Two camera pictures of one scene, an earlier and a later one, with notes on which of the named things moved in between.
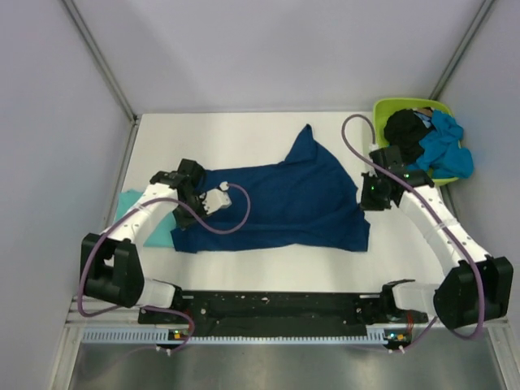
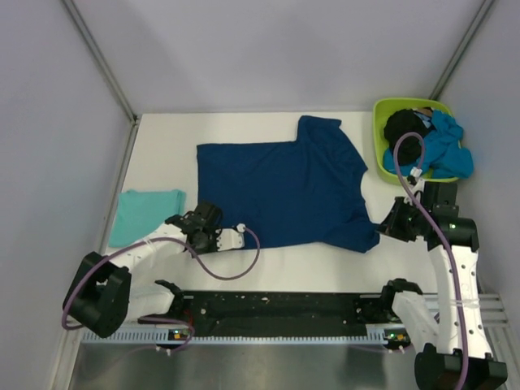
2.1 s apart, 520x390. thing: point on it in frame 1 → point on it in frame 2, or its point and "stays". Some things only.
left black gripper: (181, 221) → (214, 246)
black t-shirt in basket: (405, 129) stays
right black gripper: (366, 201) → (390, 226)
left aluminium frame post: (100, 58) stays
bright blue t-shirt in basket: (441, 153) stays
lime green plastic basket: (383, 106) stays
